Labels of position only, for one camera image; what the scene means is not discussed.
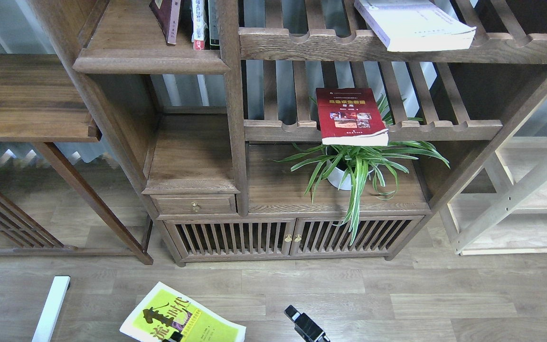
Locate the white flat bar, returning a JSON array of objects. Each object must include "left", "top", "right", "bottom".
[{"left": 32, "top": 275, "right": 70, "bottom": 342}]

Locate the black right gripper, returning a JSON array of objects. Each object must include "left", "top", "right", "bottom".
[{"left": 161, "top": 305, "right": 330, "bottom": 342}]

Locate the white thick book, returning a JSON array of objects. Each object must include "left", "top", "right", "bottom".
[{"left": 354, "top": 0, "right": 477, "bottom": 52}]

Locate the white red upright book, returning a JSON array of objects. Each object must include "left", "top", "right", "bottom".
[{"left": 191, "top": 0, "right": 207, "bottom": 51}]

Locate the green spider plant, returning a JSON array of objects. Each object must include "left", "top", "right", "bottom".
[{"left": 274, "top": 94, "right": 451, "bottom": 246}]

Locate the dark wooden side table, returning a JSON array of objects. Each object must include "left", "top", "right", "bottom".
[{"left": 0, "top": 54, "right": 153, "bottom": 266}]

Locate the light wooden shelf unit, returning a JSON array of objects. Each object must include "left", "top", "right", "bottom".
[{"left": 439, "top": 62, "right": 547, "bottom": 256}]

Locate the white plant pot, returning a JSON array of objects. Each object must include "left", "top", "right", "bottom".
[{"left": 326, "top": 161, "right": 374, "bottom": 190}]

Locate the dark wooden bookshelf cabinet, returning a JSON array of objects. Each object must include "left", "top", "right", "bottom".
[{"left": 28, "top": 0, "right": 547, "bottom": 266}]

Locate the dark green upright book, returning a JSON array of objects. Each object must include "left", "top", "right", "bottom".
[{"left": 207, "top": 0, "right": 220, "bottom": 50}]

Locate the red cover book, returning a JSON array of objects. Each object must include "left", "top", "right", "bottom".
[{"left": 316, "top": 87, "right": 389, "bottom": 146}]

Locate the yellow green cover book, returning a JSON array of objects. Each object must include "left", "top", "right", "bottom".
[{"left": 120, "top": 282, "right": 246, "bottom": 342}]

